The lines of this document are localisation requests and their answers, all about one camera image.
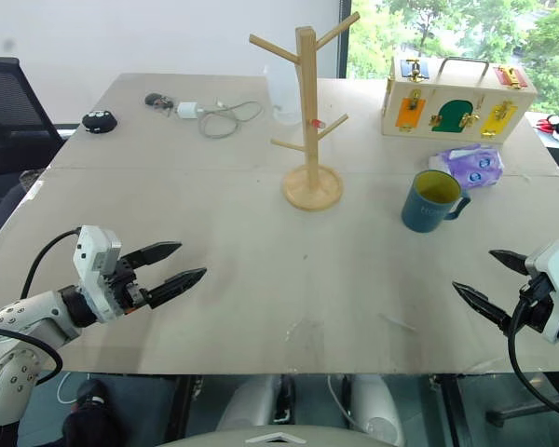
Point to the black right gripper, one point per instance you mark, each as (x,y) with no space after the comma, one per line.
(538,302)

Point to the red marker tag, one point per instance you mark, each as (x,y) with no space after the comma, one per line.
(317,124)

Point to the black shoe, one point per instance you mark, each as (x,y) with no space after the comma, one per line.
(91,414)

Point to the white charger plug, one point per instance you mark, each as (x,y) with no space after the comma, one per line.
(187,111)

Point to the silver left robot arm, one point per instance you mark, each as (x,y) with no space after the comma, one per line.
(25,316)

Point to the clear plastic container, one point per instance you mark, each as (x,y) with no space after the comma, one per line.
(284,98)

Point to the black office chair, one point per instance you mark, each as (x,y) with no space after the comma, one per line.
(9,107)

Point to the blue mug yellow inside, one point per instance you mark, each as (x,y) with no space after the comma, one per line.
(424,212)

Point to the wooden lock box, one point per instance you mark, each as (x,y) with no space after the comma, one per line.
(452,112)

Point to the white rounded robot leg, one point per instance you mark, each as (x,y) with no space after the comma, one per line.
(375,405)
(249,405)

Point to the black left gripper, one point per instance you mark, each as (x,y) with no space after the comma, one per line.
(123,286)

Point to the purple tissue pack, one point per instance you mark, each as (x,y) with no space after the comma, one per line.
(470,163)

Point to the black key fob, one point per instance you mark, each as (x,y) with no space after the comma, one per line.
(154,99)

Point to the grey robot torso top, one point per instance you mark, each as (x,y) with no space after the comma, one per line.
(275,437)

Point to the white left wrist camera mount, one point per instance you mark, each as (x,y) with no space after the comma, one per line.
(95,261)

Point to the black round pouch with eyes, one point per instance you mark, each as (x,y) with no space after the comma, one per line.
(99,122)

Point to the wooden mug tree stand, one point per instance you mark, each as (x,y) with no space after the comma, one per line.
(309,139)

